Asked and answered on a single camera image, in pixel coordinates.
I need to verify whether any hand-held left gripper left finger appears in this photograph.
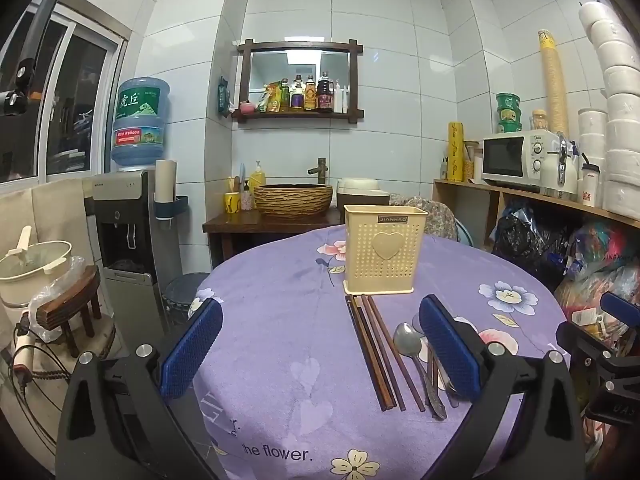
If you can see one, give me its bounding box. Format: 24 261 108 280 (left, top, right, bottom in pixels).
55 296 224 480

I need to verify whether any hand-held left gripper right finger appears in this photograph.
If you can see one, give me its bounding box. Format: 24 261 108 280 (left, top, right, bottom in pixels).
419 294 587 480

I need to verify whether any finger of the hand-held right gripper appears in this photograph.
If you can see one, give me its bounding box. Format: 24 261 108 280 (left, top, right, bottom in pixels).
599 290 640 322
556 320 621 367

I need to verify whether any brown wooden chopstick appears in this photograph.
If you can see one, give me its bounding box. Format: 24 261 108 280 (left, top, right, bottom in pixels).
361 295 407 409
345 295 389 411
367 295 426 412
427 342 443 391
351 295 398 409

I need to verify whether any beige perforated utensil holder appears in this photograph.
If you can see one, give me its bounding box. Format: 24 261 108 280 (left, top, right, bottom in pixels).
342 204 430 296

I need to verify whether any colourful plastic bag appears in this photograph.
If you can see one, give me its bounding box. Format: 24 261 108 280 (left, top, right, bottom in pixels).
552 220 640 353

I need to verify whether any grey round bin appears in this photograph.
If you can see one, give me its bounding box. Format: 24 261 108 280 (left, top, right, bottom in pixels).
162 272 211 329

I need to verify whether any purple floral tablecloth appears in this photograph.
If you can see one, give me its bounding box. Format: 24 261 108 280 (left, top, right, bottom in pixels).
192 222 568 480

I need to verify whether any black plastic bag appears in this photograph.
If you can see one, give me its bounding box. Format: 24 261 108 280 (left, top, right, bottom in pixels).
492 204 576 282

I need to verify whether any white tumbler black lid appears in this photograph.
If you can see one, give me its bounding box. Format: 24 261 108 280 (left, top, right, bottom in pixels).
580 162 602 207

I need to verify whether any grey water dispenser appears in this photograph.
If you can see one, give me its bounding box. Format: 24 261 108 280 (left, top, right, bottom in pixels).
92 169 183 341

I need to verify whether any dark wooden washstand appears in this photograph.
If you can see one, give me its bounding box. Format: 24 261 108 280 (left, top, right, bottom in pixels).
202 207 346 272

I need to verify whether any dark wooden stool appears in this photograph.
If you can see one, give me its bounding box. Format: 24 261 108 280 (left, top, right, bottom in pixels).
30 264 104 359

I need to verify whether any floral cloth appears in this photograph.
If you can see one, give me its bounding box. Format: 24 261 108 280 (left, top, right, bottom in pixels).
390 195 458 242

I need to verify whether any clear plastic bag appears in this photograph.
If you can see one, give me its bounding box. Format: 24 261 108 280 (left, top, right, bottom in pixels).
29 255 88 313

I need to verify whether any white thermos jug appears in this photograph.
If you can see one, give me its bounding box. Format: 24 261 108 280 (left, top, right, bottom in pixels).
542 141 581 201

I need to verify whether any wooden shelf unit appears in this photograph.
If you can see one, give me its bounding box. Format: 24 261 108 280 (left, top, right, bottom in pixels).
432 179 640 273

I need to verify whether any white hair dryer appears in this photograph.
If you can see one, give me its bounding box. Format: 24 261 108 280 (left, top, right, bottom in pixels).
12 310 40 387

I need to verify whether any stack of white paper rolls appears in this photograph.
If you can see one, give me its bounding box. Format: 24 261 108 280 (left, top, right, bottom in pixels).
577 0 640 221

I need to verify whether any white cup dispenser tube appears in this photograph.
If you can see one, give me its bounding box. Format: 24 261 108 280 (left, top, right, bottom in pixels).
154 160 190 222

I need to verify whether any brown woven wash basin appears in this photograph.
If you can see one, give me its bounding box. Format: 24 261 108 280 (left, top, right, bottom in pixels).
254 184 333 218

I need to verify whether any yellow soap dispenser bottle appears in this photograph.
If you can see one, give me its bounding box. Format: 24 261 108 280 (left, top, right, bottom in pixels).
249 160 267 196

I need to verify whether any cream cooking pot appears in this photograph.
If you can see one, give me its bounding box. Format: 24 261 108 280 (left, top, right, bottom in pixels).
0 226 76 313

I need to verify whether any white rice cooker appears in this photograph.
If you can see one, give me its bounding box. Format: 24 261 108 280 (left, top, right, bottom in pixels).
337 176 392 209

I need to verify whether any white microwave oven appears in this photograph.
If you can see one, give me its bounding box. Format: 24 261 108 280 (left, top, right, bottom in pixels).
481 130 561 189

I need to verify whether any beige jar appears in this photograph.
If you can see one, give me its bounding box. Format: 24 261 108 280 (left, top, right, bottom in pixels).
464 141 482 184

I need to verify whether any beige cloth cover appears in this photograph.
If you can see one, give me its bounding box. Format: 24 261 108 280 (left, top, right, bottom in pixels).
0 177 101 281

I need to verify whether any tall yellow box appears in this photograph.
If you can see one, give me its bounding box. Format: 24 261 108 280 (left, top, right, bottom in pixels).
446 121 465 182

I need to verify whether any blue water jug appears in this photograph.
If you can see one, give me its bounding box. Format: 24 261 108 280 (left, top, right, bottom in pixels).
111 77 171 171

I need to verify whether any stack of paper cups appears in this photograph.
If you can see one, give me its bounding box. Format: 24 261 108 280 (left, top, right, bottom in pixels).
537 29 571 136

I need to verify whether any yellow seasoning packet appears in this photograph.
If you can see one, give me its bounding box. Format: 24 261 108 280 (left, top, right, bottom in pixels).
259 84 282 112

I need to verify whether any sliding window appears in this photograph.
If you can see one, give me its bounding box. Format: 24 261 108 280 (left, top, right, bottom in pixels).
0 0 132 183

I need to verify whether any dark sauce bottle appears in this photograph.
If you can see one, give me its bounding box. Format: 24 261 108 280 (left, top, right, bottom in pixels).
316 72 334 113

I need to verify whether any black stand pole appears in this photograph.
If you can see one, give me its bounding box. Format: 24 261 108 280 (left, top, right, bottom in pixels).
0 0 68 117

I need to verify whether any black cable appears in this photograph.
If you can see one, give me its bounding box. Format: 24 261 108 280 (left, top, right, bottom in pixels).
0 340 73 466

